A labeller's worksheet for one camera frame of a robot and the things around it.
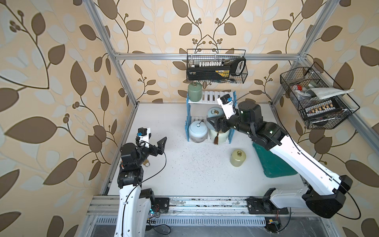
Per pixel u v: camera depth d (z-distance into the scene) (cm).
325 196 39
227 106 55
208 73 84
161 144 69
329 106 65
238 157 83
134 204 47
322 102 69
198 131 89
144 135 62
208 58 91
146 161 89
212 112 64
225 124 57
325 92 63
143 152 63
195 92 79
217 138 90
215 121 57
